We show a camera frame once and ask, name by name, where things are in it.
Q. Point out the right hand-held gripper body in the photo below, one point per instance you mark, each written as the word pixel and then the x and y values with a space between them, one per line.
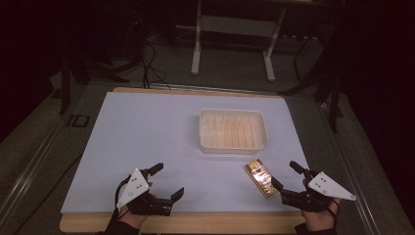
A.
pixel 328 188

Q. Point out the white metal stand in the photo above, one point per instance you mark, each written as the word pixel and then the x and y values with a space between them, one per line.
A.
pixel 235 27

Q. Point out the white plastic tray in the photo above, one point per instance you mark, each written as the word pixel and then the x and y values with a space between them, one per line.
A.
pixel 232 132

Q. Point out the person's right hand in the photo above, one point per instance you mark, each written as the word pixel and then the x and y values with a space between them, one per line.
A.
pixel 321 220

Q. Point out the white table mat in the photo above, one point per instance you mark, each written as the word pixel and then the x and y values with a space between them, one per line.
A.
pixel 147 137

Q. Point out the metal floor rail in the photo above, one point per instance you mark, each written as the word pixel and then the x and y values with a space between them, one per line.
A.
pixel 31 169
pixel 354 182

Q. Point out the metal floor strip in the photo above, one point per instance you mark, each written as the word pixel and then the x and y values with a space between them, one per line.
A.
pixel 208 88

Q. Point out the gold snack packet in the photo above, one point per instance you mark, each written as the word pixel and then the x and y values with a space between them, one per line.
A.
pixel 261 178

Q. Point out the person's left hand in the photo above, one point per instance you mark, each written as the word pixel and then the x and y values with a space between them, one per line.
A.
pixel 133 219

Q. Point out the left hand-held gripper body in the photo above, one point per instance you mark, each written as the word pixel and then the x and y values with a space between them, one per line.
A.
pixel 134 187

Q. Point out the black metal stand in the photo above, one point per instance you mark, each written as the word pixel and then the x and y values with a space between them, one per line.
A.
pixel 332 104
pixel 65 84

